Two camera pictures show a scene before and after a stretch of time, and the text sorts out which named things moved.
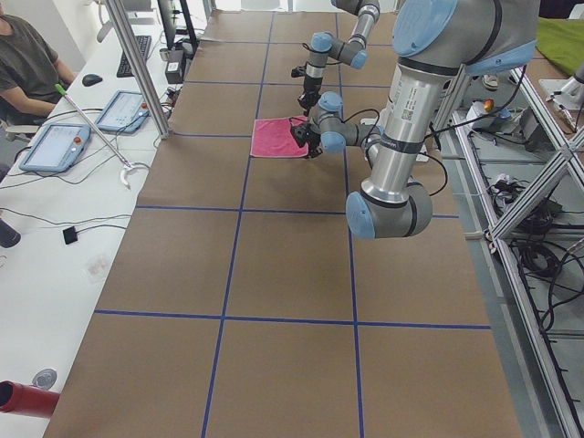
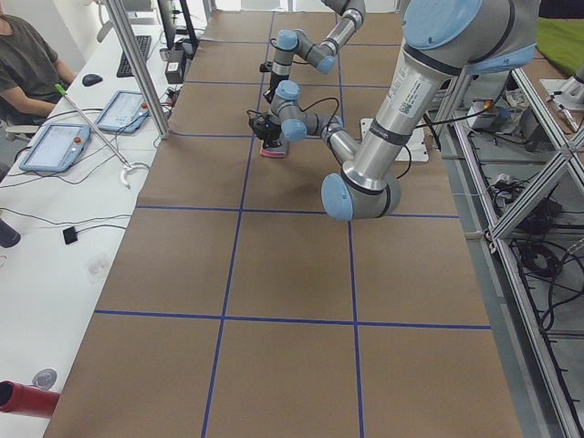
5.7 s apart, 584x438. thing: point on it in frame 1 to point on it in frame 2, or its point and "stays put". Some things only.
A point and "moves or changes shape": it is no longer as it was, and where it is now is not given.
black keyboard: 125,68 stays put
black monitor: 169,19 stays put
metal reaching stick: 128,166 stays put
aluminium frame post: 131,50 stays put
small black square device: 69,234 stays put
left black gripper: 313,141 to 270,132
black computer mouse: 91,79 stays put
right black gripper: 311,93 to 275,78
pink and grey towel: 272,138 moves or changes shape
